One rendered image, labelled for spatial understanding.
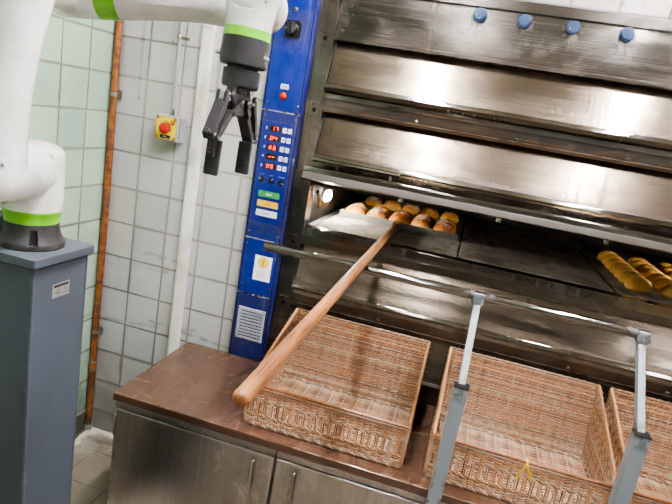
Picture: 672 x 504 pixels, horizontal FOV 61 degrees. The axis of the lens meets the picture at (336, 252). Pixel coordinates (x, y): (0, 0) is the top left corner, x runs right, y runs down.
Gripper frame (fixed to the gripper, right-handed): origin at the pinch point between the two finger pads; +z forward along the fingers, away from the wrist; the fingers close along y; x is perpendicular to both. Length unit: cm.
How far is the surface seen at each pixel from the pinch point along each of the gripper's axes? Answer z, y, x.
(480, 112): -27, -99, 41
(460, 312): 45, -106, 51
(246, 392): 29, 33, 26
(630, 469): 60, -50, 105
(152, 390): 89, -56, -44
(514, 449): 85, -92, 81
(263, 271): 48, -99, -28
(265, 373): 28.7, 25.7, 25.6
